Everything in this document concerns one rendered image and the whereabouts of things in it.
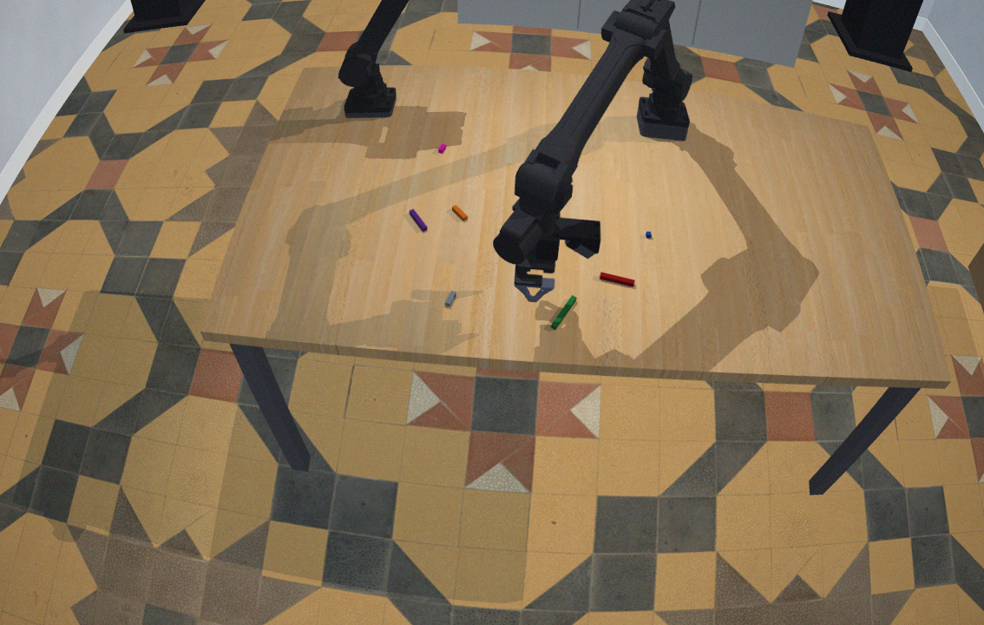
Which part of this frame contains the dark red rod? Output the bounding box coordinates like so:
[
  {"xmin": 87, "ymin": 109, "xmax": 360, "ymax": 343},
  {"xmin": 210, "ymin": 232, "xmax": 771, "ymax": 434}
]
[{"xmin": 600, "ymin": 272, "xmax": 634, "ymax": 287}]

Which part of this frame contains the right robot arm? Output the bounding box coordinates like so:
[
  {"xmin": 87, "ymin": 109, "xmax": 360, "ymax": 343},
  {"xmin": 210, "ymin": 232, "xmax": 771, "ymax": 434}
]
[{"xmin": 338, "ymin": 0, "xmax": 409, "ymax": 113}]

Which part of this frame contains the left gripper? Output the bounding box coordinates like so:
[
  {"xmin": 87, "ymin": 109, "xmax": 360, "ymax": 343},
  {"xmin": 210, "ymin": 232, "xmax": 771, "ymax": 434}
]
[{"xmin": 514, "ymin": 245, "xmax": 555, "ymax": 302}]

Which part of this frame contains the green rod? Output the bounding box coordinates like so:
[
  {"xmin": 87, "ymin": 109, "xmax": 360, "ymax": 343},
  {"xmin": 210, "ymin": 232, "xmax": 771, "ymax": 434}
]
[{"xmin": 551, "ymin": 295, "xmax": 577, "ymax": 330}]

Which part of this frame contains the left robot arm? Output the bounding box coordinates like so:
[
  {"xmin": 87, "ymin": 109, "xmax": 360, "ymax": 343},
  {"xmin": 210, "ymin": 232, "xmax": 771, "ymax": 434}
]
[{"xmin": 493, "ymin": 0, "xmax": 692, "ymax": 265}]

